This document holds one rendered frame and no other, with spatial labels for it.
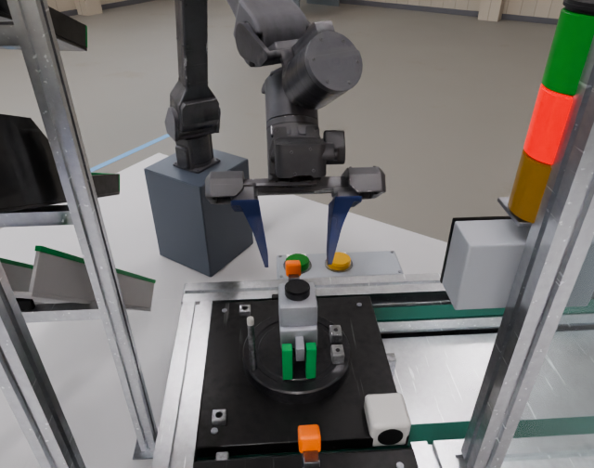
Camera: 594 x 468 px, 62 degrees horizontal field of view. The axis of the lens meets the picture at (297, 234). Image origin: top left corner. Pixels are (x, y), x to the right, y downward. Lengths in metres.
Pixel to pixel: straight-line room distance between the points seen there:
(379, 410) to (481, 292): 0.21
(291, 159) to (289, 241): 0.62
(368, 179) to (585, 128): 0.22
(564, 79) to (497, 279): 0.17
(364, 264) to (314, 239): 0.26
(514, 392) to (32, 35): 0.51
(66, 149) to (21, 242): 0.77
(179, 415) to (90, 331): 0.33
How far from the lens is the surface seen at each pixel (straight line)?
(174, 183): 0.92
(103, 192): 0.57
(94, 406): 0.81
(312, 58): 0.47
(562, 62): 0.38
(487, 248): 0.42
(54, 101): 0.45
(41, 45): 0.44
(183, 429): 0.63
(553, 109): 0.39
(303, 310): 0.57
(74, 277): 0.54
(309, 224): 1.13
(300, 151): 0.46
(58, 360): 0.90
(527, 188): 0.41
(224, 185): 0.51
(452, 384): 0.74
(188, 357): 0.71
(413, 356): 0.76
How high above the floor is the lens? 1.47
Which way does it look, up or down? 34 degrees down
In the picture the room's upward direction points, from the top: straight up
